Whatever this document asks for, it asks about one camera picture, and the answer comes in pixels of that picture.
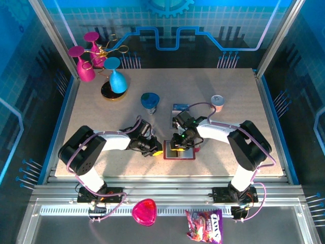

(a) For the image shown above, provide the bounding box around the red leather card holder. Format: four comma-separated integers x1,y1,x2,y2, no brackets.
162,139,202,161

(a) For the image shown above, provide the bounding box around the pink tin can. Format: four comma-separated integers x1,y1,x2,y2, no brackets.
210,95,226,113

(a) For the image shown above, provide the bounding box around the blue plastic cup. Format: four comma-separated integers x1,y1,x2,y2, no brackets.
141,92,160,115

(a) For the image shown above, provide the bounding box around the gold rack with black base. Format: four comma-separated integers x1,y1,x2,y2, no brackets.
82,33,129,102

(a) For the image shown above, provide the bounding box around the blue goblet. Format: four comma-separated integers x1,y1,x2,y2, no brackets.
103,56,128,94

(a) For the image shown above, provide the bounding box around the black connector board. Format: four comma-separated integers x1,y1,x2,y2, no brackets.
87,205,108,223
230,205,251,222

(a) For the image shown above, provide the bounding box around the purple snack bag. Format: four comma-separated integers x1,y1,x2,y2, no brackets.
184,208,223,244

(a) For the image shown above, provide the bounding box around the magenta goblet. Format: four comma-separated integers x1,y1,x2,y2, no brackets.
68,46,96,83
83,31,107,69

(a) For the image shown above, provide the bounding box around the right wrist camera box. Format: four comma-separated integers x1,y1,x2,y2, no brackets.
174,111,195,128

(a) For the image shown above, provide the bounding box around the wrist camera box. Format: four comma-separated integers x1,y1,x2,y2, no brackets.
137,119,153,137
174,111,195,128

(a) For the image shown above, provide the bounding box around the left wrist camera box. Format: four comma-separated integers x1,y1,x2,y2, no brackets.
137,119,153,137

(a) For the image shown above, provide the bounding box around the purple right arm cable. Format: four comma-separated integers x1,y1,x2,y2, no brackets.
186,102,276,223

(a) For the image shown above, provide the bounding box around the aluminium front rail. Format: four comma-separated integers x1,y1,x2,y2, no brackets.
30,175,305,206

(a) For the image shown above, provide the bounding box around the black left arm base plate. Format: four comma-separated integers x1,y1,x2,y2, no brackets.
77,187,124,204

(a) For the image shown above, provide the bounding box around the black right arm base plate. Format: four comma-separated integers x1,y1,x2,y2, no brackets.
212,186,259,204

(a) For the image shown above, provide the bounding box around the white slotted cable duct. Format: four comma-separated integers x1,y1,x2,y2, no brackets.
39,205,233,217

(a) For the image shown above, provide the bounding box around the aluminium side rail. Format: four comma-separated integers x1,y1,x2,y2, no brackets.
38,75,81,185
253,68,293,185

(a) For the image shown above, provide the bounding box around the aluminium frame post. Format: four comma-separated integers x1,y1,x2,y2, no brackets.
255,0,305,77
27,0,81,79

